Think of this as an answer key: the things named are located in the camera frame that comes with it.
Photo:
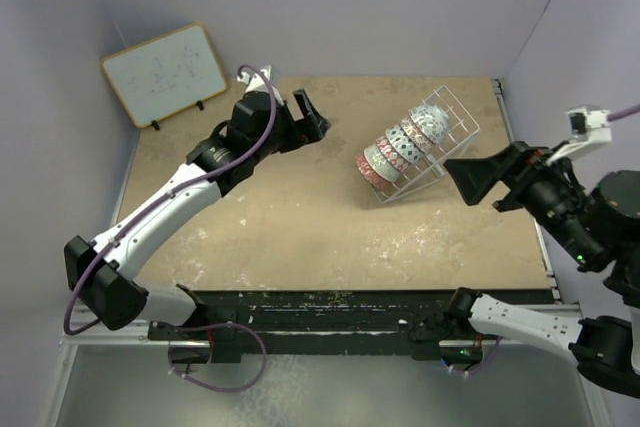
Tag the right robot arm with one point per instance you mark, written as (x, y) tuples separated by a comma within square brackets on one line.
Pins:
[(591, 215)]

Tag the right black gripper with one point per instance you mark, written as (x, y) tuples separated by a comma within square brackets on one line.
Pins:
[(511, 165)]

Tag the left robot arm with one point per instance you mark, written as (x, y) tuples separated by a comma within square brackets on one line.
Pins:
[(101, 273)]

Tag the white green-spoked bowl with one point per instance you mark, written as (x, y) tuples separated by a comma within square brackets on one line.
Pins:
[(380, 164)]

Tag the light blue patterned bowl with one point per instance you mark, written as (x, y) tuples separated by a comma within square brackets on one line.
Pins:
[(401, 142)]

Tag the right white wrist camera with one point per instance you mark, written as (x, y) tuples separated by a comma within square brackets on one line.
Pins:
[(590, 130)]

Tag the white black-spoked bowl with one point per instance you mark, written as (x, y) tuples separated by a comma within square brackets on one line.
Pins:
[(415, 135)]

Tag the red patterned bowl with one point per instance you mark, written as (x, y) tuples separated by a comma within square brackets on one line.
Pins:
[(432, 121)]

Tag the white wire dish rack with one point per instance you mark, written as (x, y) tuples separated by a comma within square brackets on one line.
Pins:
[(429, 169)]

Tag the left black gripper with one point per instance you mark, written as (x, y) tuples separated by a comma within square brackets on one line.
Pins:
[(309, 129)]

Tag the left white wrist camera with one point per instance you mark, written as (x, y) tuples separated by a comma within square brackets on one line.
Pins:
[(258, 82)]

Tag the white dry-erase board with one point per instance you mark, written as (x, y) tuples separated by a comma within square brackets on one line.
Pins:
[(165, 75)]

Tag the black floral bowl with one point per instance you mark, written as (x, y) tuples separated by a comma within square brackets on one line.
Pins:
[(369, 174)]

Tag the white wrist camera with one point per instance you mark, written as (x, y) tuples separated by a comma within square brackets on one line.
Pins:
[(590, 130), (258, 82)]

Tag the aluminium extrusion rail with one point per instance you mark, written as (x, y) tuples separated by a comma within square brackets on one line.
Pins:
[(132, 335)]

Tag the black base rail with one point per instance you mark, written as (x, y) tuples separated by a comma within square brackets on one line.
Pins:
[(229, 324)]

